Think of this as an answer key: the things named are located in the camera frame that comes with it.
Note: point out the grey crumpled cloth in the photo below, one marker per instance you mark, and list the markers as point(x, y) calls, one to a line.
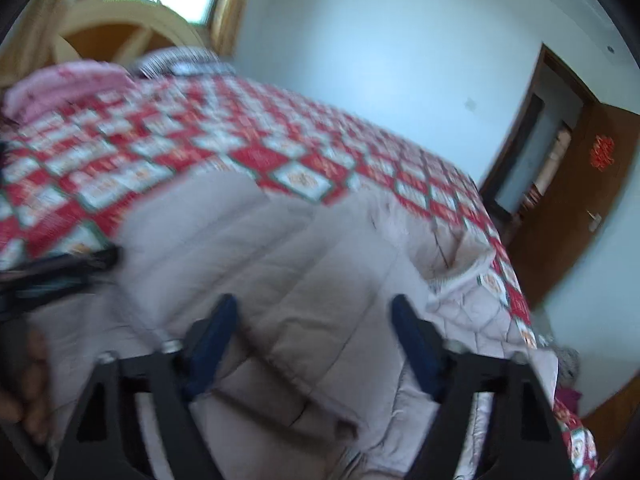
point(567, 362)

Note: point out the beige curtain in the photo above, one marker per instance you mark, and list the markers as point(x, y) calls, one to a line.
point(47, 20)
point(230, 5)

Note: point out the maroon cloth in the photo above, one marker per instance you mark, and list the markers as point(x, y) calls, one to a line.
point(567, 396)

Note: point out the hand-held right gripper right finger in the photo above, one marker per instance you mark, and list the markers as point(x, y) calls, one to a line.
point(414, 342)

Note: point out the beige quilted jacket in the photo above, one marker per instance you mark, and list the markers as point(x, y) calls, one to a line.
point(280, 260)

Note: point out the black-white striped pillow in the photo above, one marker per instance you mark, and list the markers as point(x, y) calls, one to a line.
point(175, 62)

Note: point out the wooden arched headboard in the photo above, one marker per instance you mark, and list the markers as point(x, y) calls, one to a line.
point(125, 10)

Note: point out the brown wooden door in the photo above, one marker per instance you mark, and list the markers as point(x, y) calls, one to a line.
point(575, 200)

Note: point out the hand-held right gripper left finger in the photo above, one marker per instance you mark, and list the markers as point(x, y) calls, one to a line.
point(216, 340)

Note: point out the pink cloth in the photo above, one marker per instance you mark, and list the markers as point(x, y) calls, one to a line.
point(65, 87)

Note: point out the person's left hand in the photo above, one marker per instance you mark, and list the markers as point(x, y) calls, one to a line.
point(36, 385)

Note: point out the dark wooden door frame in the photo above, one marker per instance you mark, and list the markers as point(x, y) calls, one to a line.
point(537, 80)

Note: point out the red door decoration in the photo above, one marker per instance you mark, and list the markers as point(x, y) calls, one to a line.
point(601, 152)

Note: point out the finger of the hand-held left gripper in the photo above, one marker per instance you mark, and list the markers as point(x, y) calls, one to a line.
point(75, 259)
point(45, 290)

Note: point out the red checked bear-print blanket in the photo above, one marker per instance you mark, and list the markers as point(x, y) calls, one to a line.
point(250, 125)

